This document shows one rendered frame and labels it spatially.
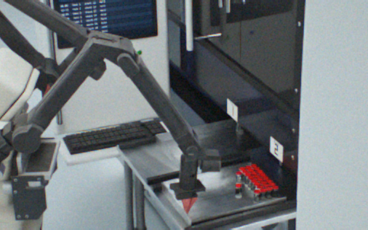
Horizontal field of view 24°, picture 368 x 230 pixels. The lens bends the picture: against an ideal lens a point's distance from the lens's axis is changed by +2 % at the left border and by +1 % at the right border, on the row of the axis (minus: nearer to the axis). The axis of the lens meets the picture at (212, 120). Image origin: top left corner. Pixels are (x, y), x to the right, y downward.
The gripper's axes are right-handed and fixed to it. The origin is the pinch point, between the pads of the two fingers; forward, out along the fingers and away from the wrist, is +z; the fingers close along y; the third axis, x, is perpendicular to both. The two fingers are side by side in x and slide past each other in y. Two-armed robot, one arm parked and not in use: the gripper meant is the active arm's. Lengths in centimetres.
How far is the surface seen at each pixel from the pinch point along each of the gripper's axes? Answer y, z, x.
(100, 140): -5, 9, 74
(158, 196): -2.9, 3.5, 17.2
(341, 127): -53, -107, -152
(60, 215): 1, 92, 158
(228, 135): 37, 1, 47
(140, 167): -1.8, 3.5, 38.2
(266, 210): 24.7, -0.2, -8.3
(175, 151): 14.0, 2.2, 43.6
